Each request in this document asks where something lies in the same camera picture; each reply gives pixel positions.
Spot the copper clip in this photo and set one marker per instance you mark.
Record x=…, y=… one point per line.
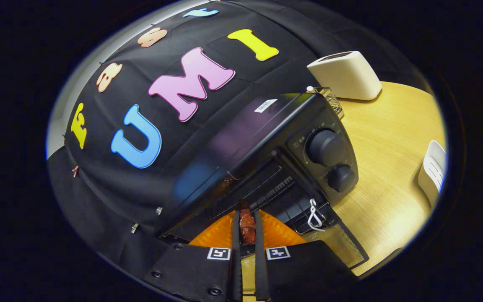
x=75, y=171

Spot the white pop-up toaster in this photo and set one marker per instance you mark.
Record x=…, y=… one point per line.
x=346, y=75

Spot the red meat piece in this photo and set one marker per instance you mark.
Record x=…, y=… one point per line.
x=247, y=226

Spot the black toaster oven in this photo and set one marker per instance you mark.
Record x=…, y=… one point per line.
x=292, y=117

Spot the white ridged plate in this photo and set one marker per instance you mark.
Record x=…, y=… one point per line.
x=430, y=172

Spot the silver clip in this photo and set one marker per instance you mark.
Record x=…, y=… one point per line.
x=134, y=228

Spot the black backdrop cloth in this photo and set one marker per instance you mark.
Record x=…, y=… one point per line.
x=107, y=193

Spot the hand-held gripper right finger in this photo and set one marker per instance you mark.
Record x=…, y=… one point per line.
x=260, y=268

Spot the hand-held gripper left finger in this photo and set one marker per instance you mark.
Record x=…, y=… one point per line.
x=236, y=268

